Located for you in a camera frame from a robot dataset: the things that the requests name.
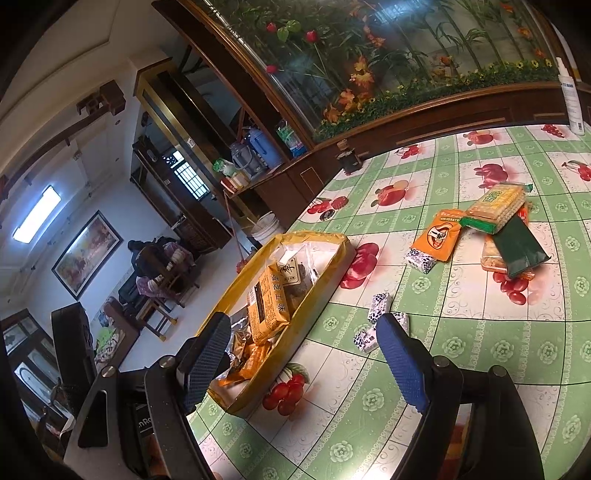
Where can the red box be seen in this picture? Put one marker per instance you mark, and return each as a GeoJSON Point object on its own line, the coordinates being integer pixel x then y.
{"type": "Point", "coordinates": [235, 182]}

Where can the clear packet brown snack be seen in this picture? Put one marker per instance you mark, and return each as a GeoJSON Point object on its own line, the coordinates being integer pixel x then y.
{"type": "Point", "coordinates": [300, 277]}

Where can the brown sofa printed blanket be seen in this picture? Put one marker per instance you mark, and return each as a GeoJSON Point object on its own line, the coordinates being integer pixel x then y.
{"type": "Point", "coordinates": [115, 334]}

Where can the blue thermos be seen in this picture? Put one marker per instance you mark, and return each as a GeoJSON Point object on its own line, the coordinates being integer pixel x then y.
{"type": "Point", "coordinates": [264, 148]}

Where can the yellow cracker pack green wrap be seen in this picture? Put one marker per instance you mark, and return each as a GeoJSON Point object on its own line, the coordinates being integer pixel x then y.
{"type": "Point", "coordinates": [496, 205]}

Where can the red broom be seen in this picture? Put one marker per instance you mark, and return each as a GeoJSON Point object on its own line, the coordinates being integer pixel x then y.
{"type": "Point", "coordinates": [241, 265]}

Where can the artificial flower glass display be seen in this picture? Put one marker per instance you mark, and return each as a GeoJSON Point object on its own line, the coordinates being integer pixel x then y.
{"type": "Point", "coordinates": [392, 55]}

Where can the green bag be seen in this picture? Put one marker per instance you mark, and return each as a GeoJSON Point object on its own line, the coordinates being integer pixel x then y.
{"type": "Point", "coordinates": [224, 167]}

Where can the wooden stool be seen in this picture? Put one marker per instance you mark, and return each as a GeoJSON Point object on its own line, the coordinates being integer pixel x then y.
{"type": "Point", "coordinates": [159, 316]}

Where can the glass door cabinet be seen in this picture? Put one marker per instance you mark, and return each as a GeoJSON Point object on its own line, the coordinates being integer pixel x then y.
{"type": "Point", "coordinates": [23, 341]}

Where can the framed wall painting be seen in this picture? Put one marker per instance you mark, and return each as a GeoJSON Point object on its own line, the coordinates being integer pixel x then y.
{"type": "Point", "coordinates": [85, 254]}

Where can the plain orange snack packet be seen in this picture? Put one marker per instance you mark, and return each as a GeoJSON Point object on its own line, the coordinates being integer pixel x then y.
{"type": "Point", "coordinates": [251, 362]}

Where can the dark green packet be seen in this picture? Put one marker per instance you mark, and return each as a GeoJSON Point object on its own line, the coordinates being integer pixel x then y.
{"type": "Point", "coordinates": [517, 251]}

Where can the wooden partition cabinet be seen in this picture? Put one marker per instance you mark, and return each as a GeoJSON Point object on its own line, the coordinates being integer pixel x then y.
{"type": "Point", "coordinates": [415, 124]}

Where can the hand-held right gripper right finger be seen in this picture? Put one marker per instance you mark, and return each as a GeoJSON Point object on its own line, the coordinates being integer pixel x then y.
{"type": "Point", "coordinates": [401, 364]}

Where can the white plastic bucket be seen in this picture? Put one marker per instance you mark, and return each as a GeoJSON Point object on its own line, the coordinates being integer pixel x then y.
{"type": "Point", "coordinates": [268, 229]}

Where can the black flat panel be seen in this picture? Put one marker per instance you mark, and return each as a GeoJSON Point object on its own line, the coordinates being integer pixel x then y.
{"type": "Point", "coordinates": [71, 346]}

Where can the black sofa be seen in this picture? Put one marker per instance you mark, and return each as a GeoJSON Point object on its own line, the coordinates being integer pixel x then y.
{"type": "Point", "coordinates": [129, 290]}

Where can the orange wafer packet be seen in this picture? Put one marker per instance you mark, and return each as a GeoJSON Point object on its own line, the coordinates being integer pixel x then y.
{"type": "Point", "coordinates": [268, 300]}

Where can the ceiling light panel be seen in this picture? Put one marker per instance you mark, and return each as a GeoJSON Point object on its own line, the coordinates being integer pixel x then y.
{"type": "Point", "coordinates": [37, 214]}

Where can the clear packet red snack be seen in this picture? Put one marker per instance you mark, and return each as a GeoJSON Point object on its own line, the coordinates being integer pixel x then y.
{"type": "Point", "coordinates": [491, 261]}

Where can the green fruit print tablecloth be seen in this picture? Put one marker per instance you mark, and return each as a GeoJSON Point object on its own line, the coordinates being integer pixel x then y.
{"type": "Point", "coordinates": [351, 415]}

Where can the grey water jug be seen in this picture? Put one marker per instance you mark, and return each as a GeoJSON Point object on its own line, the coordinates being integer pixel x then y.
{"type": "Point", "coordinates": [241, 159]}

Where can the orange tiger logo packet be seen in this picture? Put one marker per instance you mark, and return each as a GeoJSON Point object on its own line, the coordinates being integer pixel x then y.
{"type": "Point", "coordinates": [438, 235]}

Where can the white spray bottle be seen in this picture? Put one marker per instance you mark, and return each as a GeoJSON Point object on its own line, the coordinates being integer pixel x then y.
{"type": "Point", "coordinates": [571, 99]}

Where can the silver foil packet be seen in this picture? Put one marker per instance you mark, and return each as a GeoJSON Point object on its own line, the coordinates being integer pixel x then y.
{"type": "Point", "coordinates": [239, 332]}

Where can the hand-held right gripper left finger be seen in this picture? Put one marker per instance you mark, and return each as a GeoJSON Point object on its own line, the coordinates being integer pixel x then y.
{"type": "Point", "coordinates": [205, 364]}

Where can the green label plastic bottle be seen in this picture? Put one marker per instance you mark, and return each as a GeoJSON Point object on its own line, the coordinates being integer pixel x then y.
{"type": "Point", "coordinates": [292, 138]}

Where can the wooden chair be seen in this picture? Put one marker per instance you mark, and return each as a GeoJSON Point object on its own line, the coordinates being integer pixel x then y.
{"type": "Point", "coordinates": [168, 272]}

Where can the yellow rimmed white tray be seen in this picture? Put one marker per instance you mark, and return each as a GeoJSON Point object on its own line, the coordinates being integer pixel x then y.
{"type": "Point", "coordinates": [233, 400]}

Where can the barred window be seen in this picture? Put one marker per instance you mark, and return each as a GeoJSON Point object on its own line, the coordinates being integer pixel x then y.
{"type": "Point", "coordinates": [187, 177]}

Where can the dark glass jar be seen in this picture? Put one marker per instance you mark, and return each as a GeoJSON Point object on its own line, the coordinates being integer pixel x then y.
{"type": "Point", "coordinates": [348, 160]}

